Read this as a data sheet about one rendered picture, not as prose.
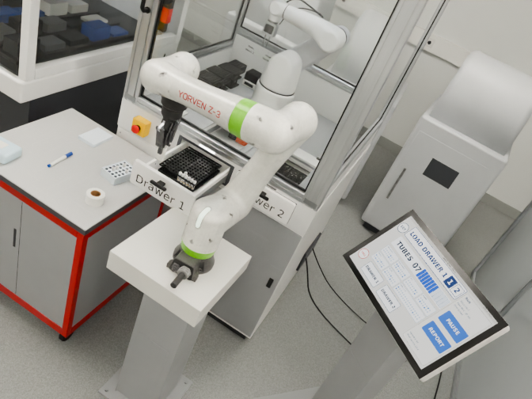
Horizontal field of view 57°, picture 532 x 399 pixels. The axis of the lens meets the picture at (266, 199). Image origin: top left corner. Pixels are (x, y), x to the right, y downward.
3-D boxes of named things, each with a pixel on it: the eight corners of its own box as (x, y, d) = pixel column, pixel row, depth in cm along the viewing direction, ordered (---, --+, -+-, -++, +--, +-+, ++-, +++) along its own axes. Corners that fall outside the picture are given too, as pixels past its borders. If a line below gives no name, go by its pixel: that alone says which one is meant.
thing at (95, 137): (93, 147, 217) (93, 144, 216) (77, 138, 219) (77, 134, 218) (112, 138, 227) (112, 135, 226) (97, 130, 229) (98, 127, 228)
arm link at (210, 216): (226, 246, 176) (244, 205, 166) (201, 265, 164) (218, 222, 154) (199, 226, 180) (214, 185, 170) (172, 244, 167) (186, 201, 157)
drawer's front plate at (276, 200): (285, 225, 211) (294, 206, 205) (229, 191, 216) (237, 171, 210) (286, 223, 212) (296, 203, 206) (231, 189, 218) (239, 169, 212)
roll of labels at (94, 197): (88, 208, 187) (89, 199, 184) (82, 196, 191) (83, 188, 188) (106, 206, 191) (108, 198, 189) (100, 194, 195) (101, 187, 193)
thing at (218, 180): (188, 210, 194) (191, 199, 190) (135, 178, 198) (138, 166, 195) (235, 173, 226) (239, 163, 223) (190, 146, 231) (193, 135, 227)
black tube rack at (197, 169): (190, 197, 201) (194, 184, 197) (156, 176, 204) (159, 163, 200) (218, 176, 219) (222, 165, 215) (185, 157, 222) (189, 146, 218)
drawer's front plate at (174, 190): (188, 218, 193) (195, 196, 187) (129, 181, 198) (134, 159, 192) (190, 216, 194) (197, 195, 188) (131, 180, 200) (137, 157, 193)
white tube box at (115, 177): (113, 185, 202) (115, 178, 200) (100, 174, 204) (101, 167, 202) (136, 177, 211) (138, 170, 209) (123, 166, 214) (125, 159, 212)
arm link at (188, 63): (210, 58, 163) (184, 43, 166) (187, 65, 154) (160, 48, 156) (199, 95, 171) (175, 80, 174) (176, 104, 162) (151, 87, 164)
